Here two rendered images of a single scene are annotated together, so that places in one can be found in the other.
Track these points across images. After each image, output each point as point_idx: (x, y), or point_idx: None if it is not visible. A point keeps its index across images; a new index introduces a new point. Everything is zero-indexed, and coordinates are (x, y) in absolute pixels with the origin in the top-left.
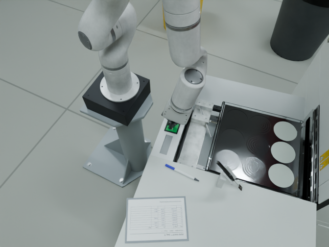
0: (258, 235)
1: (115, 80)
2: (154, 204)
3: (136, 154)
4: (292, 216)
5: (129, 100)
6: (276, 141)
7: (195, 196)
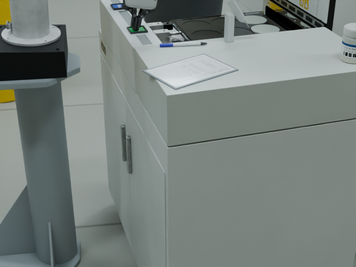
0: (297, 50)
1: (36, 6)
2: (178, 64)
3: (65, 197)
4: (313, 36)
5: (57, 41)
6: (252, 26)
7: (213, 52)
